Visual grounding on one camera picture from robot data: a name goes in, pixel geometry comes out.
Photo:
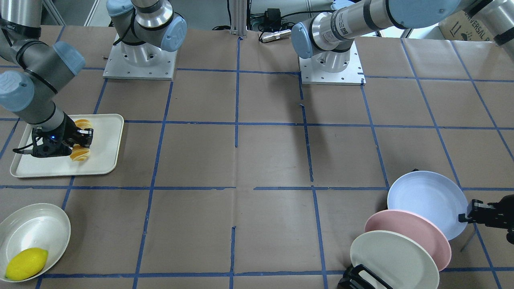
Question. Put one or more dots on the white shallow bowl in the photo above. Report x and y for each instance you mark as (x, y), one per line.
(40, 225)

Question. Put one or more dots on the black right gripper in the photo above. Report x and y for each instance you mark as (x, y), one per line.
(67, 131)

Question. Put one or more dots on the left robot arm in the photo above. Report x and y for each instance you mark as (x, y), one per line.
(333, 32)

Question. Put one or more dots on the yellow lemon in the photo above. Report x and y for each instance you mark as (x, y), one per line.
(26, 264)

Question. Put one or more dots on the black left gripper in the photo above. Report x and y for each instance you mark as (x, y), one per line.
(494, 214)

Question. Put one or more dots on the aluminium frame post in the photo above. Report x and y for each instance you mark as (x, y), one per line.
(238, 23)

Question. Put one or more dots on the pink plate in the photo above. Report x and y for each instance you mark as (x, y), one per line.
(417, 228)

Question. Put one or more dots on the cream plate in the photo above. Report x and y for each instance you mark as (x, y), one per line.
(398, 260)

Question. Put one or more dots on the white rectangular tray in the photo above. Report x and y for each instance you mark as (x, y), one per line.
(104, 150)

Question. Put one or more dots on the cardboard box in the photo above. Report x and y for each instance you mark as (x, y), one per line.
(461, 27)

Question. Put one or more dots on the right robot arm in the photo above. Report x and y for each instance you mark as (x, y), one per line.
(46, 69)

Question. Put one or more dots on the silver cylindrical connector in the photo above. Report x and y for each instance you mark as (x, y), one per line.
(275, 36)

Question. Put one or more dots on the black dish rack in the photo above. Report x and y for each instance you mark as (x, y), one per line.
(352, 279)

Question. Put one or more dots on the blue plate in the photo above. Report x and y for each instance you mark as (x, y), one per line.
(432, 196)

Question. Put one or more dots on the black power adapter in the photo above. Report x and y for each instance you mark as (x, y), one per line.
(272, 16)

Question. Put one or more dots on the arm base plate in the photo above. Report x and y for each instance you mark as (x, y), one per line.
(143, 62)
(331, 68)

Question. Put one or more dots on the orange striped bread roll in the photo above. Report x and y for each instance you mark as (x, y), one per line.
(80, 153)

